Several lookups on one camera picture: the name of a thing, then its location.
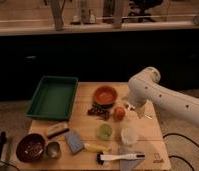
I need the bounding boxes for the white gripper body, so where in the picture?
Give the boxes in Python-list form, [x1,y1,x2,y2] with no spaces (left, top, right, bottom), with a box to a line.
[125,101,145,119]

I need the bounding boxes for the red apple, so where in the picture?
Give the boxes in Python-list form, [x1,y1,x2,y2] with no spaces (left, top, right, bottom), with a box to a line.
[113,106,125,121]

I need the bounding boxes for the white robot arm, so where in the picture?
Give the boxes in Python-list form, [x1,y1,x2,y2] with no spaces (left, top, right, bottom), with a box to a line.
[127,67,199,128]

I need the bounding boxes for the small metal cup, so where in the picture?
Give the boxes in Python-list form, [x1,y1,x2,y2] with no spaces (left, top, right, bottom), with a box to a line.
[46,142,61,159]

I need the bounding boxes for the orange bowl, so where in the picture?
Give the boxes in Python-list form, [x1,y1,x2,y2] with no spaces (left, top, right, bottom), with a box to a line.
[93,86,118,105]

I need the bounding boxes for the dark grape bunch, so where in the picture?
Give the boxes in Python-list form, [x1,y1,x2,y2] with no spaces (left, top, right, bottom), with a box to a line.
[87,104,110,120]

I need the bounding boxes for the grey cloth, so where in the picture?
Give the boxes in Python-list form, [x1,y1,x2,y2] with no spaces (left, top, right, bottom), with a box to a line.
[118,147,143,171]

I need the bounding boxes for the yellow banana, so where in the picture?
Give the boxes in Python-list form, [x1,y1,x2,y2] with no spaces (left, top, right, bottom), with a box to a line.
[84,143,110,152]

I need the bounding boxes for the blue sponge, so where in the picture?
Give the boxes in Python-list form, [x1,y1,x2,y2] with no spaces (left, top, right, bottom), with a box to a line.
[65,131,84,154]

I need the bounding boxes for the wooden block eraser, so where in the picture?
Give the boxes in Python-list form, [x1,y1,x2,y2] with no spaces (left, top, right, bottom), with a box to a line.
[45,122,69,139]

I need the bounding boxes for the green plastic tray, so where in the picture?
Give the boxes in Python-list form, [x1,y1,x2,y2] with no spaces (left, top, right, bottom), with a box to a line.
[26,76,78,121]

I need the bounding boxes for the black office chair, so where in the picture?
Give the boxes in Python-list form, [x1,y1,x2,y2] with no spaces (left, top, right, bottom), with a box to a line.
[122,0,163,23]

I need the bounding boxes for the dark red bowl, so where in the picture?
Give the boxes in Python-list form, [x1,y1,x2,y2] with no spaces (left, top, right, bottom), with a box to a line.
[16,133,45,163]

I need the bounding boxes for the black cable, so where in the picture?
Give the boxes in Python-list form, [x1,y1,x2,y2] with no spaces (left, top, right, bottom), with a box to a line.
[162,132,199,171]

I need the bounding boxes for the white handled dish brush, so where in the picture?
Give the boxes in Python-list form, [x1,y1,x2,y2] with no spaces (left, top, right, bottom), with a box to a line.
[96,153,145,164]

